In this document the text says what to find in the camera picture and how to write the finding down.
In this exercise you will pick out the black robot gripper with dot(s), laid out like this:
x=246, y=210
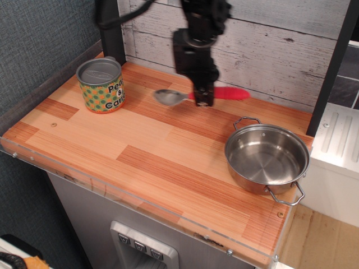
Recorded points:
x=193, y=59

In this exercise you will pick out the red handled metal spoon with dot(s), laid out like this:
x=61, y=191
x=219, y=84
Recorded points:
x=170, y=97

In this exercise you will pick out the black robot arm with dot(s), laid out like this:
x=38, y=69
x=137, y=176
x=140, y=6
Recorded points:
x=205, y=19

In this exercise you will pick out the peas and carrots can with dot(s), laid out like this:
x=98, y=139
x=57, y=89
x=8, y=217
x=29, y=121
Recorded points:
x=101, y=84

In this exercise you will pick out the white drainboard sink unit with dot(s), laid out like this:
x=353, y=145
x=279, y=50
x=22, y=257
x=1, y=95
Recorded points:
x=331, y=182

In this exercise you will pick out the grey dispenser button panel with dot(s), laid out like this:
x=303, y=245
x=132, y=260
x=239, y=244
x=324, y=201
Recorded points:
x=137, y=250

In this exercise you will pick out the clear acrylic edge guard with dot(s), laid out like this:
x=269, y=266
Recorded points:
x=95, y=190

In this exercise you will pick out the orange object bottom left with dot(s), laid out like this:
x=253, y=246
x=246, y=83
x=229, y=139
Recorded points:
x=35, y=263

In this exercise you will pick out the silver two-handled pot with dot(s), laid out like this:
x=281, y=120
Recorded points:
x=268, y=160

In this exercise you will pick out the black vertical post left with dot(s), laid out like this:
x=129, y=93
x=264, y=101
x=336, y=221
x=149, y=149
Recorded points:
x=112, y=40

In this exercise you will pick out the black vertical post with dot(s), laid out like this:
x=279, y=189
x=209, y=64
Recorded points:
x=112, y=40
x=334, y=66

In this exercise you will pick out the black vertical post right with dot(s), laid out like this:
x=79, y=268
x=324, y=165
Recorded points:
x=334, y=66

